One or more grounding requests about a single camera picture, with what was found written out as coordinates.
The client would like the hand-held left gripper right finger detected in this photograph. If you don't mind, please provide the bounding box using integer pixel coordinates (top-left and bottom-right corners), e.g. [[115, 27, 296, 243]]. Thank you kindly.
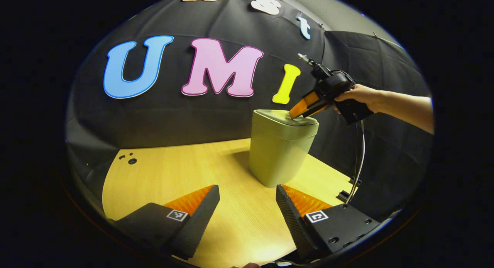
[[276, 184, 381, 261]]

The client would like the pale green desktop garbage bin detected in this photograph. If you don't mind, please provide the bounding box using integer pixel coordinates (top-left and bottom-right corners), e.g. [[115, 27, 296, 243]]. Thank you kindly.
[[248, 109, 320, 188]]

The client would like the wooden desktop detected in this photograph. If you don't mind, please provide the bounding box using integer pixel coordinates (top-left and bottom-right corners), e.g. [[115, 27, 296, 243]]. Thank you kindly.
[[102, 139, 354, 268]]

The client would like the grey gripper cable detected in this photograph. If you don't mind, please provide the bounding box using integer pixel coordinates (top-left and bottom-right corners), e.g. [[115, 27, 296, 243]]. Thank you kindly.
[[345, 119, 366, 205]]

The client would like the black backdrop cloth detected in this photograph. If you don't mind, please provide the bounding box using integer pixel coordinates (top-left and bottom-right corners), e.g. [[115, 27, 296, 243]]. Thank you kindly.
[[66, 0, 433, 222]]

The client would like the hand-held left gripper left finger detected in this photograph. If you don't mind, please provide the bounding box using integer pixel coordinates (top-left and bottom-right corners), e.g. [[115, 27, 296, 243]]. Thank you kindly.
[[112, 184, 220, 260]]

